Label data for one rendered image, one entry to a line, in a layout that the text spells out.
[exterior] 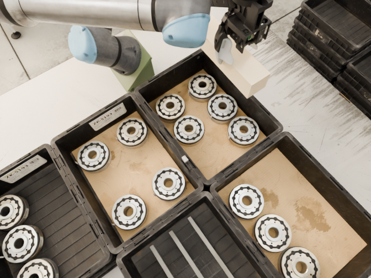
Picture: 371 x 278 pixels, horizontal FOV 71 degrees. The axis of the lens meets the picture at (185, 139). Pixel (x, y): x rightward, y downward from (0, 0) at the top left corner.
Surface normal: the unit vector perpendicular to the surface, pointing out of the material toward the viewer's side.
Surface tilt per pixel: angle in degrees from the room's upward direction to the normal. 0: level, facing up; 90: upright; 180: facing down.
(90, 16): 78
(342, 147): 0
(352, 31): 0
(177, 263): 0
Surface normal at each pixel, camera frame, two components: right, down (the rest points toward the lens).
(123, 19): -0.21, 0.81
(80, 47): -0.58, 0.18
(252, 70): -0.04, -0.38
